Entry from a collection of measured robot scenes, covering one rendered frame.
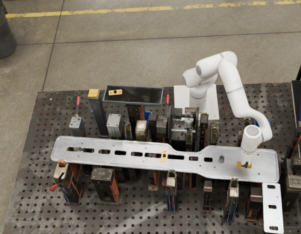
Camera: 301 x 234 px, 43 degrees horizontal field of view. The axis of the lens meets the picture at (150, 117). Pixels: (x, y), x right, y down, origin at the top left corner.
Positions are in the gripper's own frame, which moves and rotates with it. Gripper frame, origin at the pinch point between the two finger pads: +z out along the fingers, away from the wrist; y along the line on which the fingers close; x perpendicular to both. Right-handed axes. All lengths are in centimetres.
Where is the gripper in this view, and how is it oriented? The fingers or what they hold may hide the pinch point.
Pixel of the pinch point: (244, 162)
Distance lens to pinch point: 223.8
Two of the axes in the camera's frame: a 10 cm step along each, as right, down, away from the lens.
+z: 0.7, 6.0, 8.0
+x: 9.9, 0.6, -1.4
